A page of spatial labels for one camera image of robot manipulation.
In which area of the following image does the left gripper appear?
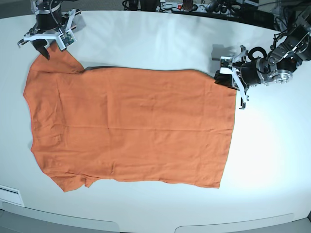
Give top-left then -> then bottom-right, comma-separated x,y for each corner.
214,45 -> 267,109

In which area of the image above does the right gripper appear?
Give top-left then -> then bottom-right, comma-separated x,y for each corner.
17,9 -> 82,60

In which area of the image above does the orange T-shirt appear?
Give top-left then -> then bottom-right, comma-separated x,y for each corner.
23,46 -> 236,192

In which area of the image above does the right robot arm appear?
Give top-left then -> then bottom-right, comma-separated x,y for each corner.
17,0 -> 82,60

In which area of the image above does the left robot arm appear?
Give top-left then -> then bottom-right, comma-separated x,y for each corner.
214,11 -> 311,109

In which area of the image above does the white power strip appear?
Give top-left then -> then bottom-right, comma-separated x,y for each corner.
155,0 -> 232,15

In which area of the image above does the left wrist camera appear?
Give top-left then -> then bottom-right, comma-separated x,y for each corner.
219,56 -> 233,75

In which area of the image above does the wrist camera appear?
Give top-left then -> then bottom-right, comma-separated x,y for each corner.
219,56 -> 233,75
56,30 -> 76,51

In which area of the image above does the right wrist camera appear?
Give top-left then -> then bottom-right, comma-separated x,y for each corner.
56,30 -> 76,51

